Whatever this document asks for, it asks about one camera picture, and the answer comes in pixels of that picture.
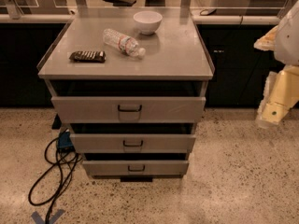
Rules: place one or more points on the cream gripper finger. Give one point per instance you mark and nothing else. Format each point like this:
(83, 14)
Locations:
(267, 42)
(280, 95)

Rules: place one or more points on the grey top drawer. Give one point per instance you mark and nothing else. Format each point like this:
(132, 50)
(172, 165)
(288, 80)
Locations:
(129, 109)

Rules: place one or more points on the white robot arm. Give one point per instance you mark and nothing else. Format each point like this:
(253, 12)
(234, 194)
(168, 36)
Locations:
(286, 48)

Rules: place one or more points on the grey metal drawer cabinet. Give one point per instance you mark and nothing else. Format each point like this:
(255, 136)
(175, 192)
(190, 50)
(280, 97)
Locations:
(175, 64)

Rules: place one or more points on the grey middle drawer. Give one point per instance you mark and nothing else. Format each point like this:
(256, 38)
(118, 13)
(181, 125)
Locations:
(133, 143)

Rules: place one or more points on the white ceramic bowl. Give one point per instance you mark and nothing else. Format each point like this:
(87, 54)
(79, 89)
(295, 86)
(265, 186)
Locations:
(147, 22)

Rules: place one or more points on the clear plastic water bottle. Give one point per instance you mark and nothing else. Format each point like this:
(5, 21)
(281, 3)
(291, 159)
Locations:
(124, 43)

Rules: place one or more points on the dark striped snack bar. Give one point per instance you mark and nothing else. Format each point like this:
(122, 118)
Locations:
(88, 56)

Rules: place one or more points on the blue power adapter box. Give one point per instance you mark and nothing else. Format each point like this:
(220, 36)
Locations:
(64, 142)

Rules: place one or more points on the blue tape floor marker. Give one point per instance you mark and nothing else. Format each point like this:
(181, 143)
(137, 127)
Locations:
(51, 219)

